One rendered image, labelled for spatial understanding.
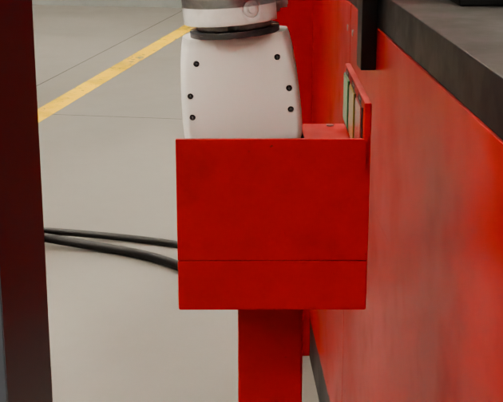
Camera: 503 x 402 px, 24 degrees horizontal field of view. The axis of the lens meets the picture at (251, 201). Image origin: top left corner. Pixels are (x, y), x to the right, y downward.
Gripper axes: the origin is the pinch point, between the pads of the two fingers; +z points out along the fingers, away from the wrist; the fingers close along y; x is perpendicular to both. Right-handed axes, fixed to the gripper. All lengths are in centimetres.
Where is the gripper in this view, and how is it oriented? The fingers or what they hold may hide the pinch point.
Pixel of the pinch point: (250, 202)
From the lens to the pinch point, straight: 101.6
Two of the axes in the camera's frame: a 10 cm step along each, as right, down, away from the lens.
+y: -10.0, 0.8, 0.2
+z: 0.9, 9.6, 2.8
